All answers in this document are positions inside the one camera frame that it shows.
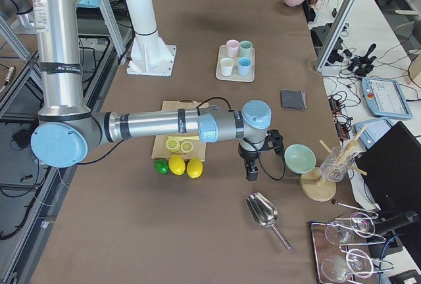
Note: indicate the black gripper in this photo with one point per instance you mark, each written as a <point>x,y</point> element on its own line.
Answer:
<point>248,156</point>

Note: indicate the blue cup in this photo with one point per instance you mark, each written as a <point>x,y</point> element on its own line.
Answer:
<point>243,66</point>

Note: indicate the cream white cup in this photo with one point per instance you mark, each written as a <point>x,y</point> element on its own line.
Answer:
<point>226,66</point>

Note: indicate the green cup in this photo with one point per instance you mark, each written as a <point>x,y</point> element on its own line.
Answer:
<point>245,48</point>

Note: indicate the pink cup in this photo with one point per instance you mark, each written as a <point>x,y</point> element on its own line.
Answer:
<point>232,46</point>

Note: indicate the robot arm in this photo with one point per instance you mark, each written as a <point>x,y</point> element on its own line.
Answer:
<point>70,128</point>

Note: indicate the wine glass rack tray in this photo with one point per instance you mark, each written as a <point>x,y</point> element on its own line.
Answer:
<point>340,249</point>

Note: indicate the mint green bowl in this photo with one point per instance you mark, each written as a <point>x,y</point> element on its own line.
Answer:
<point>299,158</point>

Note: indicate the grey folded cloth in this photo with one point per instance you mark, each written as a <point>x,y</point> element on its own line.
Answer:
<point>293,99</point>

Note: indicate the wooden mug tree stand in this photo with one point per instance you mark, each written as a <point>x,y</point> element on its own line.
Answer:
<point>315,186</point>

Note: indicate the clear glass mug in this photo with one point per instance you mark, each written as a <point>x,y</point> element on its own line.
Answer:
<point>336,164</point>

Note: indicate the metal ice scoop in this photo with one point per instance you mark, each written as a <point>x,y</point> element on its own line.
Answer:
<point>265,214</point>

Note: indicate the whole yellow lemon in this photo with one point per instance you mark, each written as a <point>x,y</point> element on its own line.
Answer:
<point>177,165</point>
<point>194,168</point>

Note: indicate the lemon half slice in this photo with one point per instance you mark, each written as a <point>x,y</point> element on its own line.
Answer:
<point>186,146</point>
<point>172,145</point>

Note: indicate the yellow plastic knife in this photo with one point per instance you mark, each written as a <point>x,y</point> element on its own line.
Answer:
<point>183,138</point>

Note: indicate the wooden cutting board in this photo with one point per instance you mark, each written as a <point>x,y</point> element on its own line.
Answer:
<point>159,150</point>

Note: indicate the green lime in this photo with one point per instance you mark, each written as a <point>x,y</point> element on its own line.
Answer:
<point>161,166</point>

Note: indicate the blue teach pendant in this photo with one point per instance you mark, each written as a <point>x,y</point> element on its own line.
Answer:
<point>385,98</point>

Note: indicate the black laptop monitor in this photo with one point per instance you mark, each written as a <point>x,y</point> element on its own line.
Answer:
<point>393,166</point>

